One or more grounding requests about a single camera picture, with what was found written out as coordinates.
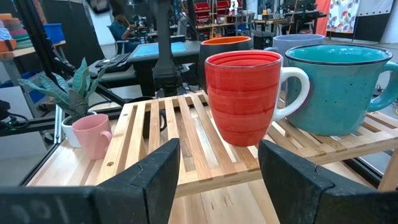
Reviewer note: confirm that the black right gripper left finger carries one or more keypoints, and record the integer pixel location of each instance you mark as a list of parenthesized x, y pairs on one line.
[(146, 186)]

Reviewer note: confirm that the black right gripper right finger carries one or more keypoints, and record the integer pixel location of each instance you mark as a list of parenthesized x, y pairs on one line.
[(298, 186)]

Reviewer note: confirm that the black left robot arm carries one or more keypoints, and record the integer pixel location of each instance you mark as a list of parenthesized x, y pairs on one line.
[(164, 56)]

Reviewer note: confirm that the wooden slatted rack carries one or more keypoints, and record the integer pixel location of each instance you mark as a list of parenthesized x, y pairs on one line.
[(199, 146)]

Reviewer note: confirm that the pink mug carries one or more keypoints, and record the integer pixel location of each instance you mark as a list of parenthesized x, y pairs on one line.
[(91, 137)]

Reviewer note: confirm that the teal speckled mug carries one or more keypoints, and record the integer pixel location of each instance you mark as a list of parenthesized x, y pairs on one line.
[(335, 93)]

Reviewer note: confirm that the snake plant white pot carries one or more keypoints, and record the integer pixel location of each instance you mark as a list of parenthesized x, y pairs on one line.
[(76, 99)]

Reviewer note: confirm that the lavender grey mug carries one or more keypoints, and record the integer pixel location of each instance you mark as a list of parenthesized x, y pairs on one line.
[(292, 42)]

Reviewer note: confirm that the black mug orange inside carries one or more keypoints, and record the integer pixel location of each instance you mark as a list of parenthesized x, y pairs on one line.
[(217, 46)]

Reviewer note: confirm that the person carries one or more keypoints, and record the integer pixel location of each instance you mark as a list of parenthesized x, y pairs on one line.
[(122, 31)]

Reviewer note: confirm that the floral patterned cloth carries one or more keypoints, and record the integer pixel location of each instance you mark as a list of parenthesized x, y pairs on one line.
[(343, 15)]

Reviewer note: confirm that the blue plastic bin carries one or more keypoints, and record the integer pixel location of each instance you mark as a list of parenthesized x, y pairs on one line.
[(54, 32)]

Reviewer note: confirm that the red storage bin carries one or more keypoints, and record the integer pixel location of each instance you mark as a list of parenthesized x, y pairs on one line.
[(223, 6), (202, 9)]

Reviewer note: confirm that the black diagonal frame strut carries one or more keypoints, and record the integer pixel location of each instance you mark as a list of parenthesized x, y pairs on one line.
[(46, 49)]

